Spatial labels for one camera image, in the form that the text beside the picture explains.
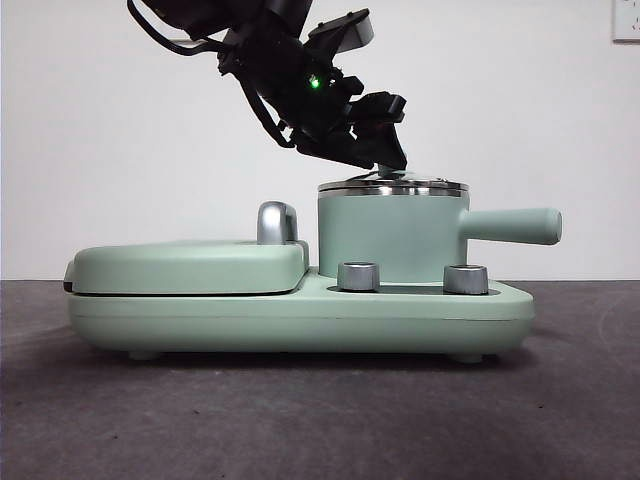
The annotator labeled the pale grey left wrist camera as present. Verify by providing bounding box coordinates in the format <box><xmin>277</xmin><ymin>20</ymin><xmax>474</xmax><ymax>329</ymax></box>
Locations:
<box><xmin>305</xmin><ymin>8</ymin><xmax>376</xmax><ymax>55</ymax></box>

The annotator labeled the glass lid with green knob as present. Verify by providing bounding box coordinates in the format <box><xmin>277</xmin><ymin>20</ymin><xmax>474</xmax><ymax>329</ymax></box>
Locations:
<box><xmin>318</xmin><ymin>164</ymin><xmax>471</xmax><ymax>193</ymax></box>

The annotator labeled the green pot with side handle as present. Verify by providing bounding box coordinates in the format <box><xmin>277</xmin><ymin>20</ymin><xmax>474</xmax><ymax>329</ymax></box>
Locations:
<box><xmin>317</xmin><ymin>187</ymin><xmax>563</xmax><ymax>284</ymax></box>

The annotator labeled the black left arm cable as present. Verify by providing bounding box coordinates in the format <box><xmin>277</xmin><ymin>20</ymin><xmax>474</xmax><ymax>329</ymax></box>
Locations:
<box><xmin>127</xmin><ymin>0</ymin><xmax>226</xmax><ymax>57</ymax></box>

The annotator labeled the green breakfast machine base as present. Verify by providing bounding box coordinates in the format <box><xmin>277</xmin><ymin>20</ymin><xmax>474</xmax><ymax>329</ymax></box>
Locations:
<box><xmin>67</xmin><ymin>264</ymin><xmax>535</xmax><ymax>363</ymax></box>

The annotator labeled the green griddle cover, chrome handle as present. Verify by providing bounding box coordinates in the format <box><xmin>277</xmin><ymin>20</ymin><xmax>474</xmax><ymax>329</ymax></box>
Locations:
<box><xmin>63</xmin><ymin>201</ymin><xmax>311</xmax><ymax>296</ymax></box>

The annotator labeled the silver control knob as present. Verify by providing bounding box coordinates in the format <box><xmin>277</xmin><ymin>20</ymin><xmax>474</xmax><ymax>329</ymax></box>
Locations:
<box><xmin>337</xmin><ymin>261</ymin><xmax>381</xmax><ymax>292</ymax></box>
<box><xmin>442</xmin><ymin>263</ymin><xmax>490</xmax><ymax>295</ymax></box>

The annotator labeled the white wall socket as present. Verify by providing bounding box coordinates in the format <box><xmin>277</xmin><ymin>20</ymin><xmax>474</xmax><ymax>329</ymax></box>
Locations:
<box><xmin>612</xmin><ymin>0</ymin><xmax>640</xmax><ymax>44</ymax></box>

